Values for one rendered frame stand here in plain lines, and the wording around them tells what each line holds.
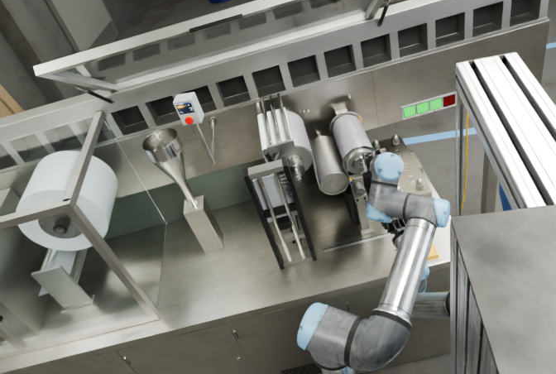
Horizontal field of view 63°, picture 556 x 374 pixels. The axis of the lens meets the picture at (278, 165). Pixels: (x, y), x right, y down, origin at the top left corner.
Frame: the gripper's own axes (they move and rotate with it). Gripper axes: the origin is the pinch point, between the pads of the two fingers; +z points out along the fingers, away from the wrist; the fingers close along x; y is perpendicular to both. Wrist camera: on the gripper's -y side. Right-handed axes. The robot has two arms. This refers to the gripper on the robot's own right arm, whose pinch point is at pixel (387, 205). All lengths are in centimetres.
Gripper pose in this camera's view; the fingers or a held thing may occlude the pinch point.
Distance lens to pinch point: 182.9
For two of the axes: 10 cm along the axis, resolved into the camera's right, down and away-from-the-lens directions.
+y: -2.4, -7.4, -6.3
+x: -9.6, 2.6, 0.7
